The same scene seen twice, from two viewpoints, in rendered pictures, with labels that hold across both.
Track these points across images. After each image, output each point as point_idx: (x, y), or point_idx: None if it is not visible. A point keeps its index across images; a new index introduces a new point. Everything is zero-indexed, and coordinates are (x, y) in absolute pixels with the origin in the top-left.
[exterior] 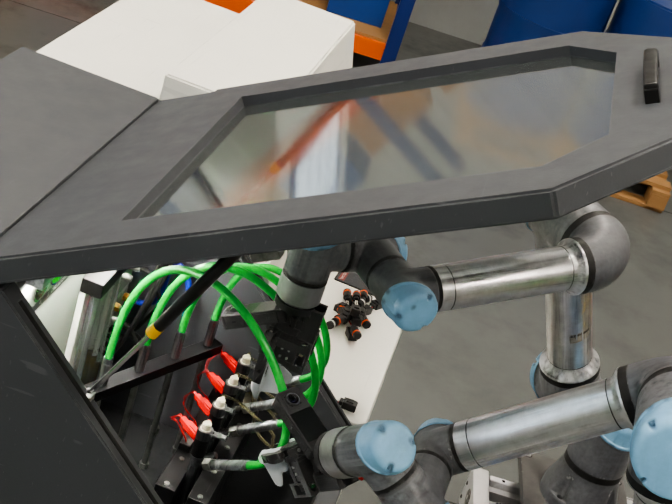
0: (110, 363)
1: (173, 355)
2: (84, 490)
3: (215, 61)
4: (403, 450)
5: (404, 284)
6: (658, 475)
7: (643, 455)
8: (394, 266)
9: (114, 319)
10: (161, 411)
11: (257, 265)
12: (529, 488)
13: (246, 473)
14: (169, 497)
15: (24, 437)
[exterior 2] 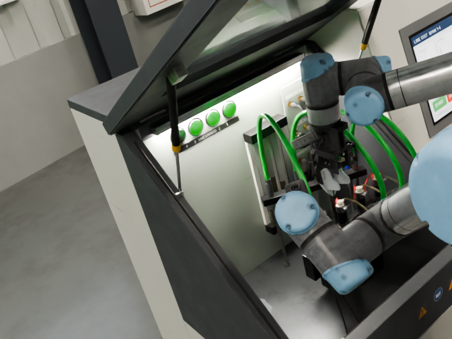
0: (268, 182)
1: None
2: (191, 251)
3: None
4: (300, 214)
5: (351, 89)
6: (436, 217)
7: (416, 195)
8: (355, 79)
9: (303, 160)
10: (333, 213)
11: None
12: None
13: (407, 253)
14: (310, 264)
15: (163, 220)
